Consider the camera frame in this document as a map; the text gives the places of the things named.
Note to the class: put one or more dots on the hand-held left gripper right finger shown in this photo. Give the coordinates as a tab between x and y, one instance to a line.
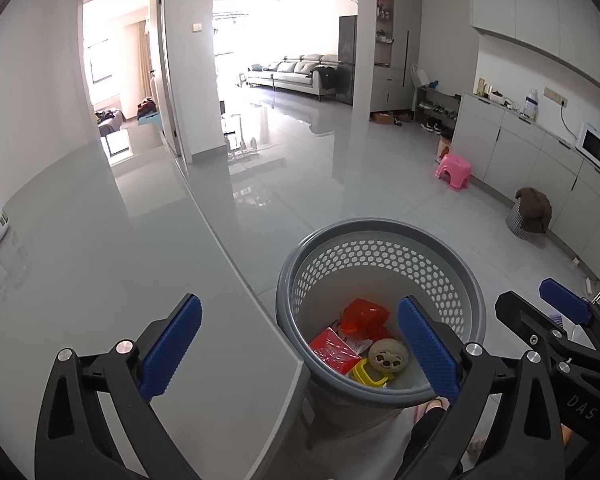
430	355

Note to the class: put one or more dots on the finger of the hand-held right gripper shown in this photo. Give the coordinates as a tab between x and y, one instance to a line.
520	310
565	300

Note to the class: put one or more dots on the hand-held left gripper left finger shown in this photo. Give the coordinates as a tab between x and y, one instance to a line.
172	350

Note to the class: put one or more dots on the beige round plush toy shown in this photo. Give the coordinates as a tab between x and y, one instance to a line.
387	357

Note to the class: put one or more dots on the yellow plastic container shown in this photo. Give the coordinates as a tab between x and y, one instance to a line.
360	372

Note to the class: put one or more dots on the red plastic bag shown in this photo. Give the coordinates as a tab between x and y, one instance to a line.
362	317

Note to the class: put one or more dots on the long red carton box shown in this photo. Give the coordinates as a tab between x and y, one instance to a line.
332	350

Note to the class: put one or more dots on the grey perforated plastic basket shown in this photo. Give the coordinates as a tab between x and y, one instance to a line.
380	240

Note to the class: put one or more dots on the white power strip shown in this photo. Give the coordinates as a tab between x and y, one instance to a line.
588	286

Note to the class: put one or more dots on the person's leg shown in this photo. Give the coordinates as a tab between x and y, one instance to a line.
430	440

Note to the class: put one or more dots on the checked fabric basket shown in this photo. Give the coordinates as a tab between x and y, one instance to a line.
515	222

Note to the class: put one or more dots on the brown cloth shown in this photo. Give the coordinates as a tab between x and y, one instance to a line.
532	207

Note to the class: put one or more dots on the white low cabinet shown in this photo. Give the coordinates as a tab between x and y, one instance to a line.
530	160

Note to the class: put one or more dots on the white microwave oven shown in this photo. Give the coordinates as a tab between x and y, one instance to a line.
594	147

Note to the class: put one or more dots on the pink plastic stool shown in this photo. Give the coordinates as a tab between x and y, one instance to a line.
452	170

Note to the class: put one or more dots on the clear bottle with blue label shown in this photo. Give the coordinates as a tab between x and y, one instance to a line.
530	105

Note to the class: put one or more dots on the open shoe rack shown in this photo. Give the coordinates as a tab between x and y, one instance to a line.
435	110

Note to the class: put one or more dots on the cardboard box with shoes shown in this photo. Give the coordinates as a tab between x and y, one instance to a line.
382	119

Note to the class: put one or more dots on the bed with dark cover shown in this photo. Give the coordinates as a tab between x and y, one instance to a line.
110	121

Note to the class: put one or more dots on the white paper bag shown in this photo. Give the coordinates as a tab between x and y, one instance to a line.
420	76

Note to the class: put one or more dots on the white room door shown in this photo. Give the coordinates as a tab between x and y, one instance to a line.
167	75

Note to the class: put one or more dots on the beige curtain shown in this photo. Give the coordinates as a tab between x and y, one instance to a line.
146	60

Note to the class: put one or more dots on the tall grey shelf cabinet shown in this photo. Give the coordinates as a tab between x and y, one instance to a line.
395	40

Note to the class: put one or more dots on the grey sofa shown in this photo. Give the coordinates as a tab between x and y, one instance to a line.
290	75

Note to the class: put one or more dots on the dark refrigerator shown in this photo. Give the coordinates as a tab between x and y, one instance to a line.
347	60

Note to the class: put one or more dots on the white wall cabinets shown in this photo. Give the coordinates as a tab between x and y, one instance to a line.
540	5

